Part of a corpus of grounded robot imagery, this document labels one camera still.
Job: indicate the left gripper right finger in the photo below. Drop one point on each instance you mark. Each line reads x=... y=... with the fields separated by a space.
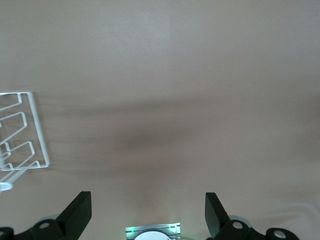
x=217 y=220

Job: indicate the brown table cover sheet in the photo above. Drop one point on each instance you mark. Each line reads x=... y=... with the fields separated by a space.
x=175 y=75

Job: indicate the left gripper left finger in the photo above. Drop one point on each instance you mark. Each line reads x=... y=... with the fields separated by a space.
x=75 y=220

